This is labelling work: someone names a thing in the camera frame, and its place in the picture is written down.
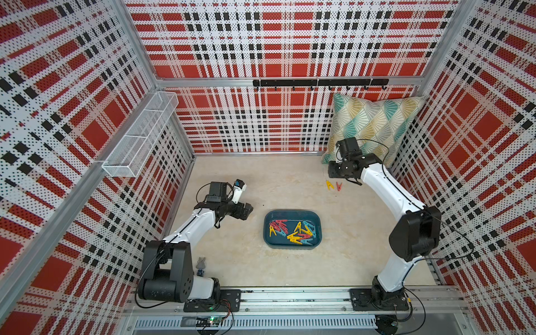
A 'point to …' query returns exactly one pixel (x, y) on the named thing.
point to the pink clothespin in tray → (279, 225)
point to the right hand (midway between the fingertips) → (334, 170)
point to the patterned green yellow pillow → (377, 127)
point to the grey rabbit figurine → (200, 266)
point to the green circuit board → (209, 321)
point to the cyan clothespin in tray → (312, 228)
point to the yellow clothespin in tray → (292, 238)
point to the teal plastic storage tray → (293, 217)
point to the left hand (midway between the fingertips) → (245, 204)
